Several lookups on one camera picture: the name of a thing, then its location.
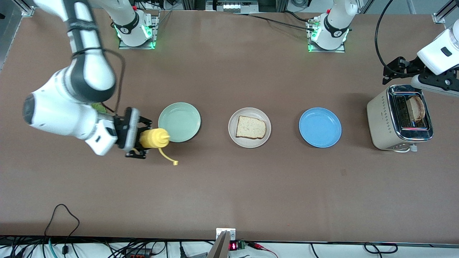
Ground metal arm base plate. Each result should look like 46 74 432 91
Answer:
307 16 346 53
118 10 160 50

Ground black looped cable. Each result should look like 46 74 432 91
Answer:
44 204 80 257

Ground beige chrome toaster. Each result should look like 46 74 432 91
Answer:
366 85 434 151

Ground blue plate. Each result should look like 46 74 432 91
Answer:
299 107 342 148

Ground short black tabletop cable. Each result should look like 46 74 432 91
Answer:
283 10 312 24

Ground yellow squeeze bottle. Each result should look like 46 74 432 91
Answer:
139 128 179 166

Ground red clip lead wires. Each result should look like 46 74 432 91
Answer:
247 241 278 258

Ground toasted bread slice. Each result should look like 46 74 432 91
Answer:
236 115 267 140
406 96 426 121

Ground long black tabletop cable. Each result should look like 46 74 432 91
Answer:
232 13 317 32

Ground beige plate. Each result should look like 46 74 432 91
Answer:
228 107 271 148

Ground black coiled cable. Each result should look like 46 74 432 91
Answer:
364 242 398 254

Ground mint green plate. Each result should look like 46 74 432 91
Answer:
158 102 201 143

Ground silver mounting bracket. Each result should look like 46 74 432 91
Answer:
216 228 236 241

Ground white toaster power cord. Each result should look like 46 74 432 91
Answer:
394 143 418 154

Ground lit control box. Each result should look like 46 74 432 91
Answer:
205 0 259 14

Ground grey camera mount bar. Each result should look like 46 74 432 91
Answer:
207 231 230 258

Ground aluminium frame profile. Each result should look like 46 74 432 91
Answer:
432 0 459 24
14 0 35 17

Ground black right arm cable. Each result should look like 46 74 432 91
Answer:
71 48 126 116

